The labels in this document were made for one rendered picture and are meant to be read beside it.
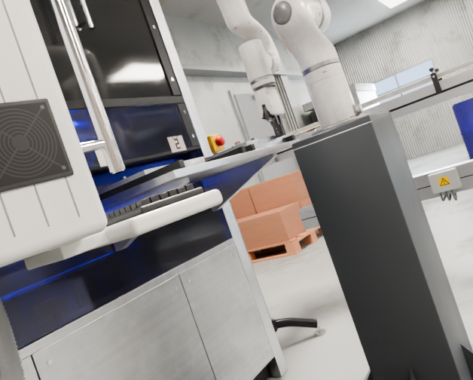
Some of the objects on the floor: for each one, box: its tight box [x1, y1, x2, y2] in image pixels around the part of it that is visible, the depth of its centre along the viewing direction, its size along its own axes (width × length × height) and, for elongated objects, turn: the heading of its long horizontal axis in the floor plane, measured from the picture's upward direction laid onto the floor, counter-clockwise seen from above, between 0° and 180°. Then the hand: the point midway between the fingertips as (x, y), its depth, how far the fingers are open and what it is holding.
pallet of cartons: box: [230, 170, 322, 263], centre depth 484 cm, size 88×128×72 cm
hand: (279, 130), depth 154 cm, fingers closed
